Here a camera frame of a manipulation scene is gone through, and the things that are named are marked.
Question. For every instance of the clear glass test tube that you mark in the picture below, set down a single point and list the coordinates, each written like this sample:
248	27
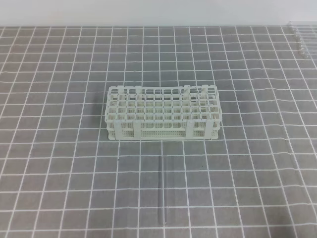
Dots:
162	174

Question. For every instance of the white plastic test tube rack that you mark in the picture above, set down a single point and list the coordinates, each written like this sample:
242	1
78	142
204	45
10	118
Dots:
163	113

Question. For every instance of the grey grid tablecloth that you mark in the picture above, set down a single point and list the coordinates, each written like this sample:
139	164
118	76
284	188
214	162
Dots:
61	176

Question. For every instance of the row of spare glass tubes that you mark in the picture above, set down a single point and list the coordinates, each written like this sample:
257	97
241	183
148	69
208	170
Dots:
306	35

